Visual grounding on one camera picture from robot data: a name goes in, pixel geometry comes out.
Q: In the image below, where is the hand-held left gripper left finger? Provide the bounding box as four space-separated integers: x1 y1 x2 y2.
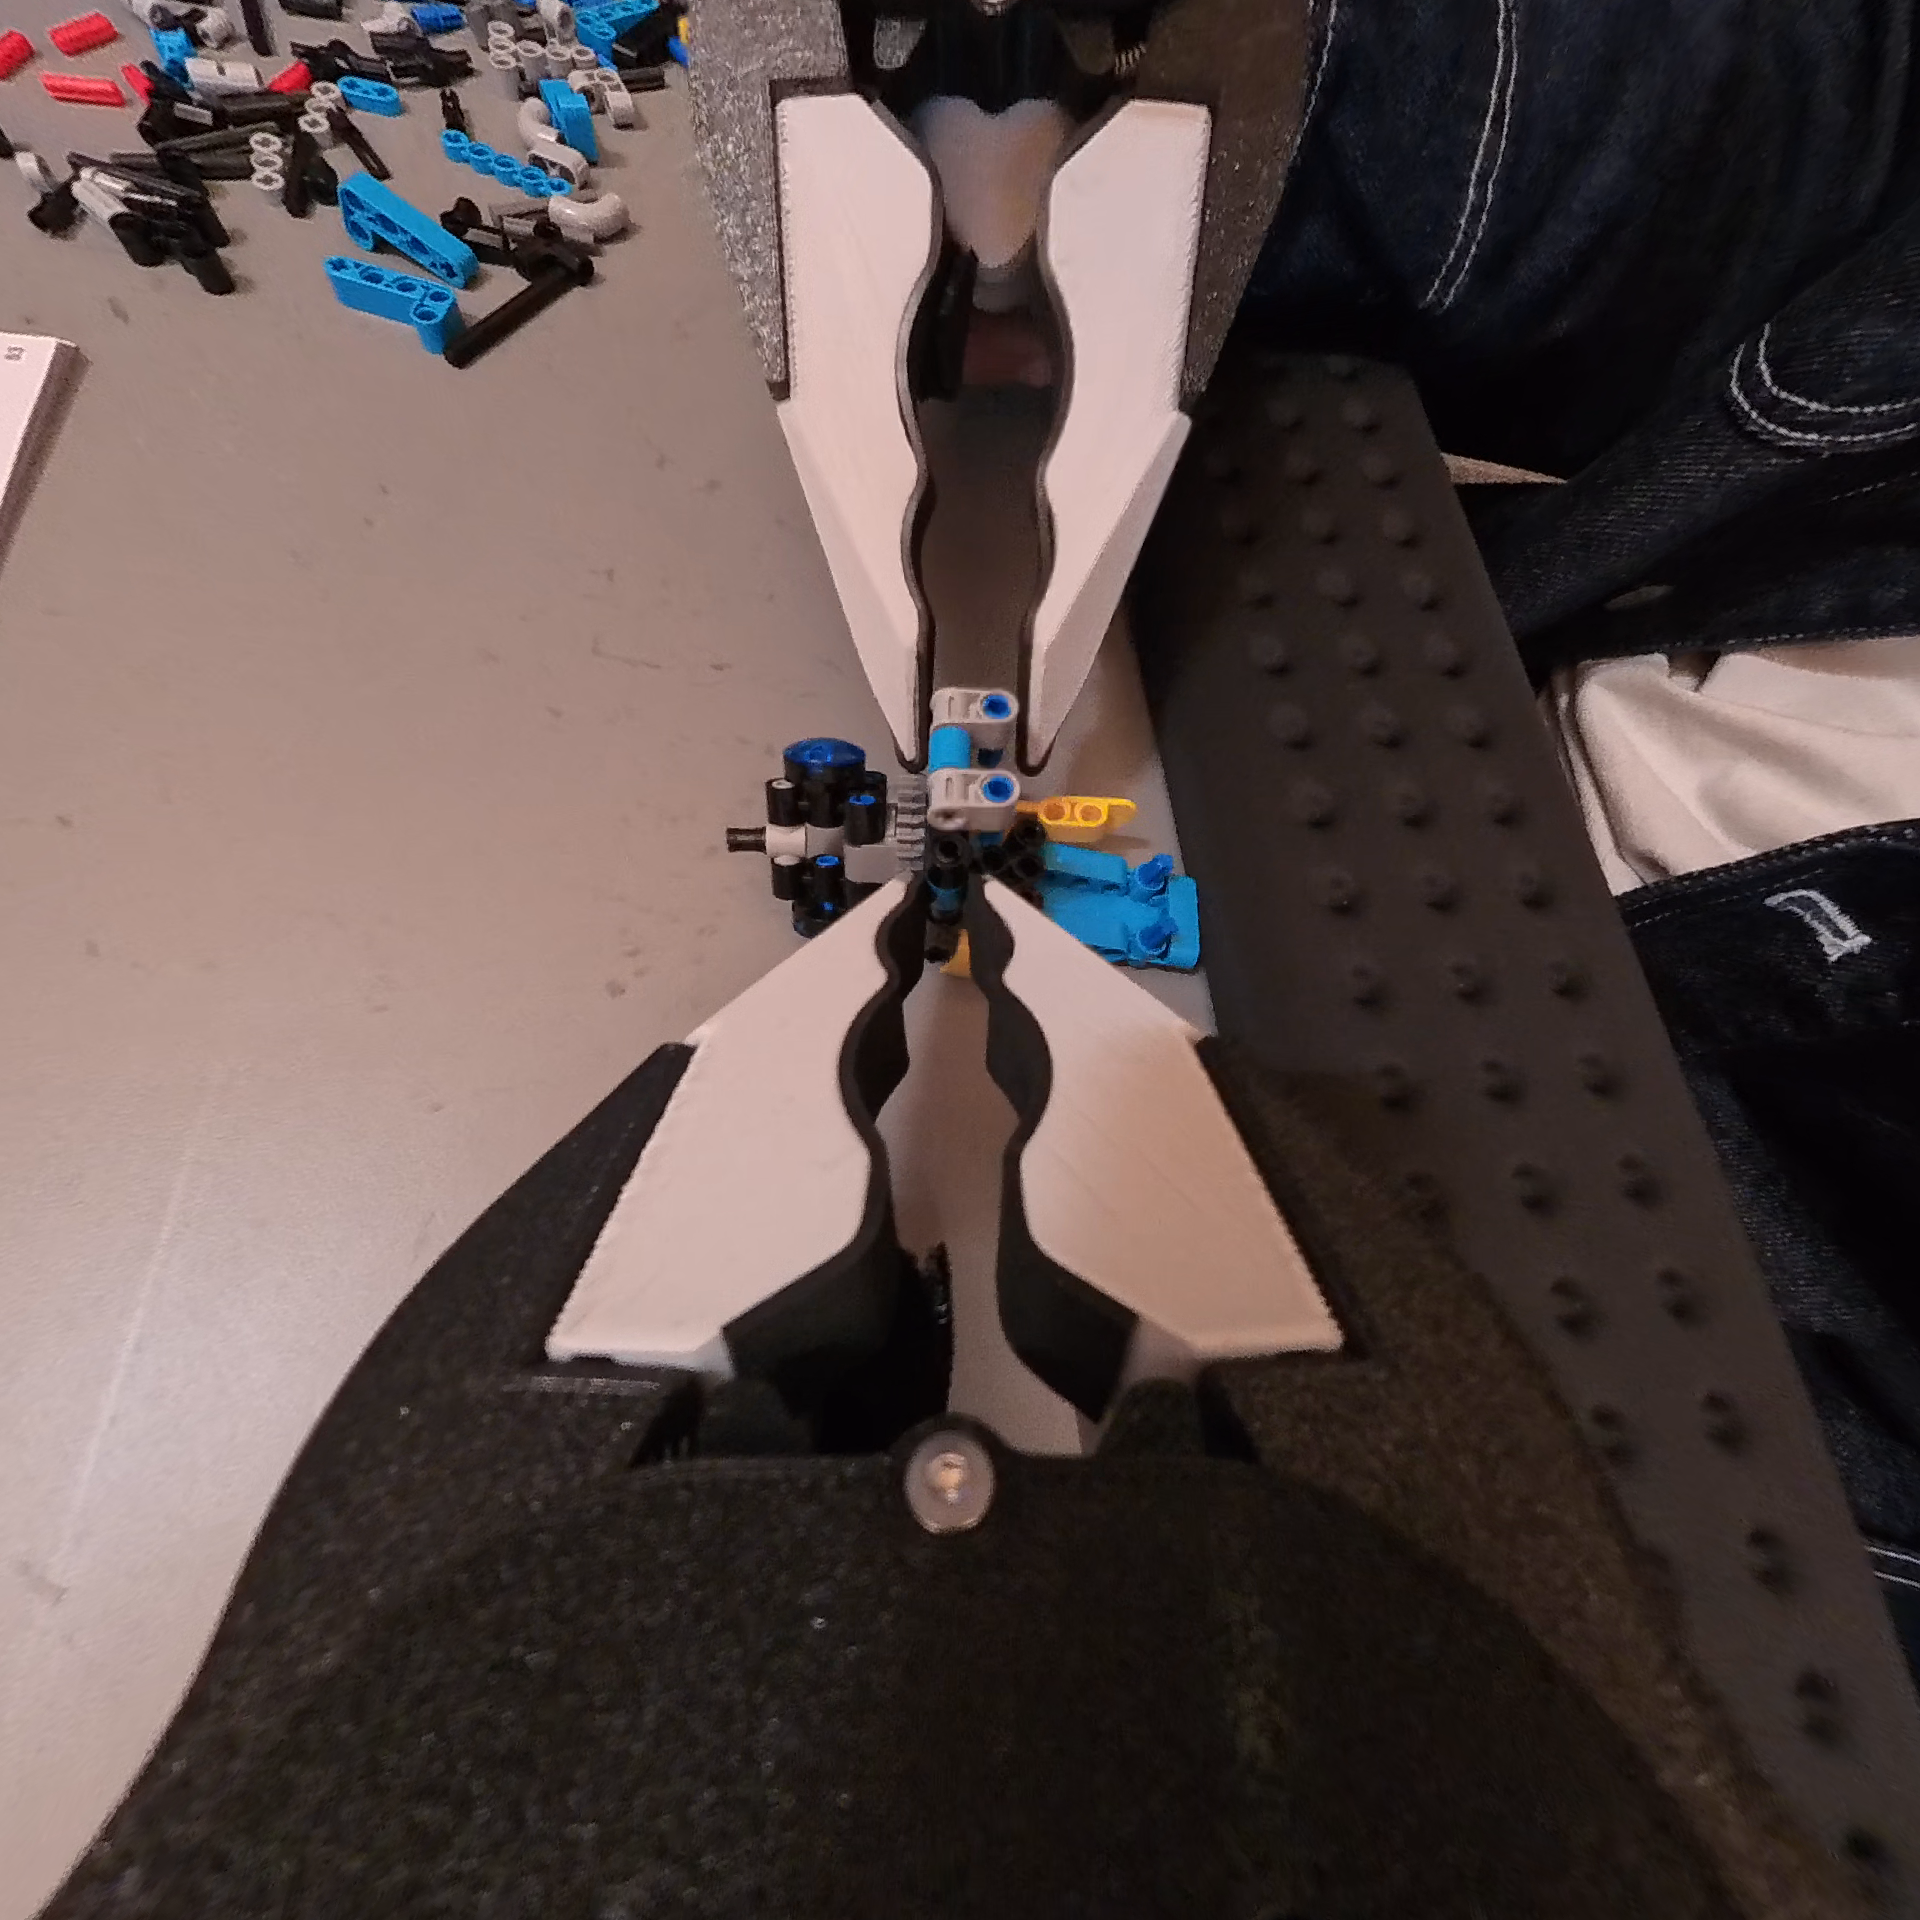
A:
551 887 913 1388

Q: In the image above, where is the person's denim jacket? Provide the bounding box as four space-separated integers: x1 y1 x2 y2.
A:
1473 211 1920 1681

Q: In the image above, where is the black studded mat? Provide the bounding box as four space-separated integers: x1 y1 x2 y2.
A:
1158 355 1920 1920

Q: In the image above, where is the grey desk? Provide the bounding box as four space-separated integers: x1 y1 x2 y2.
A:
0 0 1232 1920

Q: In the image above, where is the black gear brick assembly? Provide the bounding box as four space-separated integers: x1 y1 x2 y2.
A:
737 686 1039 963

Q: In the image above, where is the pile of small brick parts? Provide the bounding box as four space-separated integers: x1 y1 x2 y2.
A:
0 0 698 360

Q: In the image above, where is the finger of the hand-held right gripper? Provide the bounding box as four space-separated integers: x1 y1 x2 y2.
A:
776 91 976 768
1007 96 1217 751

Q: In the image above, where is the blue yellow brick assembly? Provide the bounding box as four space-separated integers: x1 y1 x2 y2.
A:
1007 785 1210 969

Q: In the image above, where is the person's right forearm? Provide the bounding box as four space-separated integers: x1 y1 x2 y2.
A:
1247 0 1920 483

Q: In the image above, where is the person's white shirt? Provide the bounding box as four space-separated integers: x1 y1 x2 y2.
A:
1561 631 1920 894

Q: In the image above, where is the building instruction booklet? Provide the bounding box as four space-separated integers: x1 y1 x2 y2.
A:
0 331 82 557

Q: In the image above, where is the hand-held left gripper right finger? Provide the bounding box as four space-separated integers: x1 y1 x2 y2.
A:
968 887 1344 1388

